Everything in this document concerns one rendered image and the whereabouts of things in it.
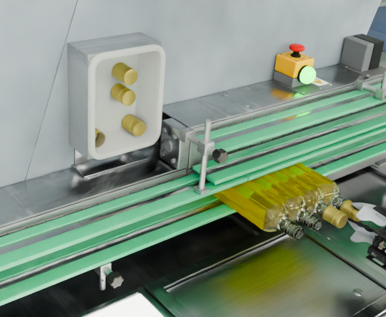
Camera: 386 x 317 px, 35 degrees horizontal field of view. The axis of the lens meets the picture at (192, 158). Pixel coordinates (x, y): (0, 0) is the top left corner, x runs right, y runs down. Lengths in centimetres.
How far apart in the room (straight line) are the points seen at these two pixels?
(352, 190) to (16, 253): 104
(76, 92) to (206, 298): 49
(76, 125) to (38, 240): 25
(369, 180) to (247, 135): 64
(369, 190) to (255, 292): 64
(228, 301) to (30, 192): 46
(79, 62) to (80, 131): 15
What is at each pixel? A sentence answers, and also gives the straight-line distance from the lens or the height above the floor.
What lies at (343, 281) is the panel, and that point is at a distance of 140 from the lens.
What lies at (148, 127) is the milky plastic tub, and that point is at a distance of 132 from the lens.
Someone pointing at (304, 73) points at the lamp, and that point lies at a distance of 157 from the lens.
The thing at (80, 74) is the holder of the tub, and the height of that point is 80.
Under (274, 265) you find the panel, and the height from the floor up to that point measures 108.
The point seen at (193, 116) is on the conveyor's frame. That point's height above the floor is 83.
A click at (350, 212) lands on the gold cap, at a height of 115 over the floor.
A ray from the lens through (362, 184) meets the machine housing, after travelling 186.
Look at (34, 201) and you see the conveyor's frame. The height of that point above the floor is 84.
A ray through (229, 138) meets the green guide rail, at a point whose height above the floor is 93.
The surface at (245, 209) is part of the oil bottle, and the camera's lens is 134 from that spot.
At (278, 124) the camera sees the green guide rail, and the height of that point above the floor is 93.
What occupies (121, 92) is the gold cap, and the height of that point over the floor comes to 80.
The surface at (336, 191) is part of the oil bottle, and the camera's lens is 142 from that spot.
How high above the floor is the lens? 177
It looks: 41 degrees down
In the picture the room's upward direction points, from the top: 124 degrees clockwise
